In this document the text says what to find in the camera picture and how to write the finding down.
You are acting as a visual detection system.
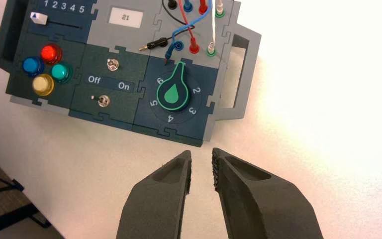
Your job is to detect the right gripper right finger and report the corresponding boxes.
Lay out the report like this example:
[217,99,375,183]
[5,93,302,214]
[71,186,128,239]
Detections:
[211,147,324,239]

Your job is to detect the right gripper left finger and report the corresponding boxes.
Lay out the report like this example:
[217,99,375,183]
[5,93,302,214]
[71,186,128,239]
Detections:
[115,150,192,239]

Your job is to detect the black and green pointer knob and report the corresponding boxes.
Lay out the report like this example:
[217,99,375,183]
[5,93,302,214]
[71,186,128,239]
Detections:
[156,61,191,113]

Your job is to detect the teal and grey task board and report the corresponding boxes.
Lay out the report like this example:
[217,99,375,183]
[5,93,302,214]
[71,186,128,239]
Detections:
[0,0,263,148]

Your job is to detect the teal dome push button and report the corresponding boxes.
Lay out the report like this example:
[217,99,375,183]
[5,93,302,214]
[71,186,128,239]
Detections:
[50,62,73,84]

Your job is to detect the yellow dome push button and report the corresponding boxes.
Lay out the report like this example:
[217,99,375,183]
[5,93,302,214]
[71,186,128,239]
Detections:
[32,73,55,97]

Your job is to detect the red dome push button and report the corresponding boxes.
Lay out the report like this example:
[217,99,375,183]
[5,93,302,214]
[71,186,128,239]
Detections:
[40,43,63,65]

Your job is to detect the blue dome push button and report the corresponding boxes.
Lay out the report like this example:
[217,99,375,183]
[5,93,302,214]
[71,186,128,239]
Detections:
[22,56,45,78]

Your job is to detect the white display showing 21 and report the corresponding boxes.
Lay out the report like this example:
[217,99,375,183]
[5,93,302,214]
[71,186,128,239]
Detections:
[108,7,144,29]

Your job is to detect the white slider, up triangle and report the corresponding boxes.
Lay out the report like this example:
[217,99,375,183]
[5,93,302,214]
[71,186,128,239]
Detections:
[29,11,49,25]

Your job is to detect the silver toggle switch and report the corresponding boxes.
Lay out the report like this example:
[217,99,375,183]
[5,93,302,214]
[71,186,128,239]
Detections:
[91,95,110,108]
[106,58,120,72]

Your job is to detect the black metal frame bars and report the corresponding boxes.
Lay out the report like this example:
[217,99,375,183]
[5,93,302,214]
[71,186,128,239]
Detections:
[0,168,52,239]

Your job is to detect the blue banana plug cable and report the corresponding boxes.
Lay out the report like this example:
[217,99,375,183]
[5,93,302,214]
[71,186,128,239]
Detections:
[164,0,213,66]

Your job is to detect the black banana plug cable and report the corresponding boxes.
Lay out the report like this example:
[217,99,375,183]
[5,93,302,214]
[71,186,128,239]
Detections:
[139,0,191,52]

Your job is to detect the red banana plug cable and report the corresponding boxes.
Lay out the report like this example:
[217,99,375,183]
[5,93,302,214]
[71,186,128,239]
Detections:
[177,0,209,54]

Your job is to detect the white banana plug cable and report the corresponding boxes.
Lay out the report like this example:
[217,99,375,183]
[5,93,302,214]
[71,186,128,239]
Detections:
[206,0,227,57]

